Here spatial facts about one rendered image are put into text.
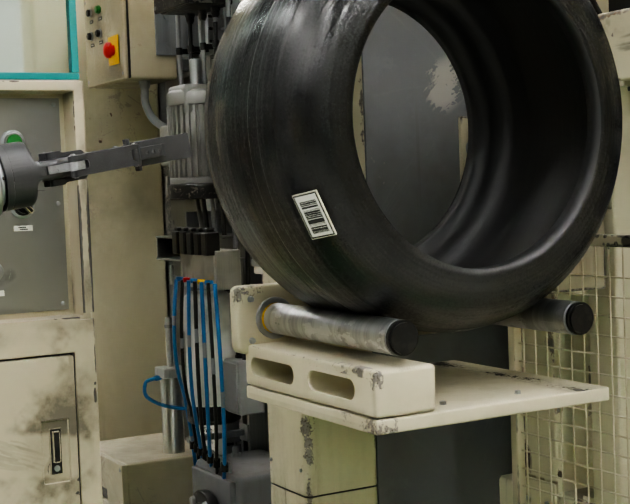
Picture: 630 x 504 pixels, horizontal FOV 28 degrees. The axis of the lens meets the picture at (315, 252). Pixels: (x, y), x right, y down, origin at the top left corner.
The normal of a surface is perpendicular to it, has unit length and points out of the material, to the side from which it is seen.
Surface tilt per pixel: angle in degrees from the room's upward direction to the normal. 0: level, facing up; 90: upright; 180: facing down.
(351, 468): 90
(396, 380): 90
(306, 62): 79
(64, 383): 90
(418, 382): 90
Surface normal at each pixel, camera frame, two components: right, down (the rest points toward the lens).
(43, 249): 0.48, 0.03
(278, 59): -0.69, -0.18
